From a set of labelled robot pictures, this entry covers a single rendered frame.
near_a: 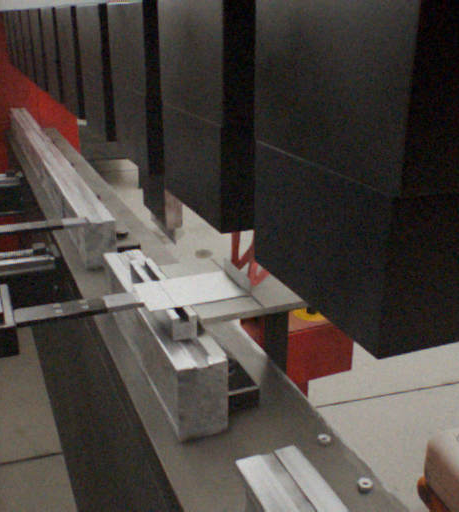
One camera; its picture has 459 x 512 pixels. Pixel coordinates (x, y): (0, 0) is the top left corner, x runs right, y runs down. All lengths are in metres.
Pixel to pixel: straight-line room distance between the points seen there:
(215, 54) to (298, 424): 0.47
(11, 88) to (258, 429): 2.31
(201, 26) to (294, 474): 0.36
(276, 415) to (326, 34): 0.55
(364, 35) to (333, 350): 1.01
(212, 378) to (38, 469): 1.50
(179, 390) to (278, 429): 0.13
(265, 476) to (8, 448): 1.79
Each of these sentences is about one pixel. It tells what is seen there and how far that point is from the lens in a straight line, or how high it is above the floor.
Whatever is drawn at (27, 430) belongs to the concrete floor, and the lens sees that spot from 2.35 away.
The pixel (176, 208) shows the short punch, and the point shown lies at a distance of 0.72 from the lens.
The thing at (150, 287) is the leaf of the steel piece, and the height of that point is 1.00.
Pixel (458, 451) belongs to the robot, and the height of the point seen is 0.28.
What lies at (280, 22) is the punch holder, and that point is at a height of 1.32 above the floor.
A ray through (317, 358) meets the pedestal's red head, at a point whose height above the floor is 0.71.
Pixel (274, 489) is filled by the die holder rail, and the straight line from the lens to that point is 0.54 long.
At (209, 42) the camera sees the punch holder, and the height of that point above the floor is 1.31.
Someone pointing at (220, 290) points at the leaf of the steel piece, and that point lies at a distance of 0.80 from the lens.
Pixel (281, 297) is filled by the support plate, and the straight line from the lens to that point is 0.79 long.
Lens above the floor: 1.33
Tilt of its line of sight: 21 degrees down
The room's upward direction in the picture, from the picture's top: straight up
